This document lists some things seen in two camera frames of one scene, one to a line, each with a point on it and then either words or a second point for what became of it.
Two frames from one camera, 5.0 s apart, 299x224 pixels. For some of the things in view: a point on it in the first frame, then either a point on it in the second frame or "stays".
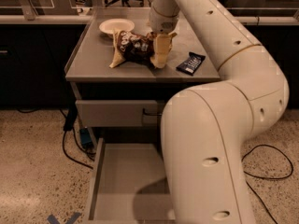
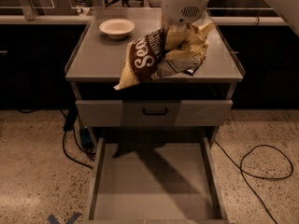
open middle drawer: x=130 y=185 stays
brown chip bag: x=133 y=48 -> x=147 y=57
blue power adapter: x=86 y=138 stays
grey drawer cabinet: x=127 y=100 stays
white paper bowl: x=107 y=26 stays
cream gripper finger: x=162 y=46 -> x=175 y=34
